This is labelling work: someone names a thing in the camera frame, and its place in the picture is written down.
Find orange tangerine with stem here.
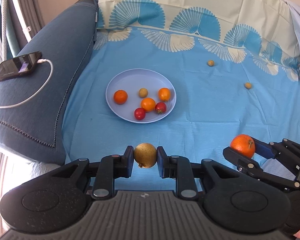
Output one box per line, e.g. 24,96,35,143
230,134,256,158

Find red cherry tomato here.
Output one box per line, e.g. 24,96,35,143
134,107,146,121

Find small orange tangerine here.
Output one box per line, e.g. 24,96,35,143
140,98,156,112

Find large orange tangerine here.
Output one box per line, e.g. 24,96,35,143
113,90,128,105

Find red tomato with calyx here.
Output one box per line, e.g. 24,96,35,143
155,102,167,114

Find orange kumquat on plate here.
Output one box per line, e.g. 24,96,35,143
158,87,171,102

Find light blue plate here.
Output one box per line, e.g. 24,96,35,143
106,68,177,124

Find blue patterned cloth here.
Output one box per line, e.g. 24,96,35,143
61,0,300,190

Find black smartphone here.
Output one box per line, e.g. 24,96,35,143
0,51,42,82

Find grey curtain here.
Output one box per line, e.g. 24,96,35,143
12,0,45,42

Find garment steamer stand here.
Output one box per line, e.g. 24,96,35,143
1,0,7,61

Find white charging cable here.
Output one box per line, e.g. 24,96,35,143
0,58,54,110

